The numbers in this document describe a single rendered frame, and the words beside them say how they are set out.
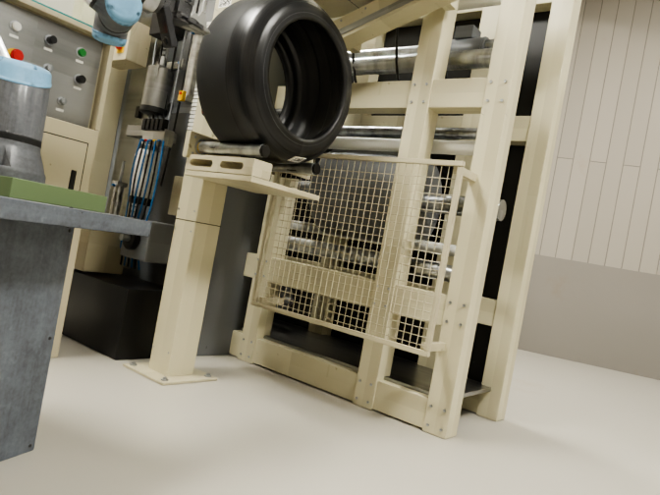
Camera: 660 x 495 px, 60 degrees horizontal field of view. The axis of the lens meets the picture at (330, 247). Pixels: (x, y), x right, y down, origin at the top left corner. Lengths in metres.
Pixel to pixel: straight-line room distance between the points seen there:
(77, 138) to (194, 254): 0.62
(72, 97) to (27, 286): 1.15
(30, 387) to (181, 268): 0.93
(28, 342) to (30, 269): 0.17
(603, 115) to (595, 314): 1.82
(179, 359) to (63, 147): 0.91
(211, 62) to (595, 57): 4.54
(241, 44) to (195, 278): 0.91
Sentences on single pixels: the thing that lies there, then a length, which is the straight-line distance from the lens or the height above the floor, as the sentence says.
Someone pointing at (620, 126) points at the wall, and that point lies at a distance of 5.90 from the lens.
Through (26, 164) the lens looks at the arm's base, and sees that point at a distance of 1.45.
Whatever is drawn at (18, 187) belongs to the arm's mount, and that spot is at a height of 0.62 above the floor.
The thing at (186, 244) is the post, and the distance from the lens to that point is 2.30.
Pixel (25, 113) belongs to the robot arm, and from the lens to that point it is 1.47.
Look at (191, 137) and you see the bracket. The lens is 2.21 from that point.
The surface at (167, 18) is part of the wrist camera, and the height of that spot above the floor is 1.20.
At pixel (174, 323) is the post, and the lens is 2.32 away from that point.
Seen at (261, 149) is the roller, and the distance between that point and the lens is 1.97.
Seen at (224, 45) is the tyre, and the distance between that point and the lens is 2.03.
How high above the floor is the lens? 0.62
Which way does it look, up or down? level
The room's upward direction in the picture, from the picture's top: 10 degrees clockwise
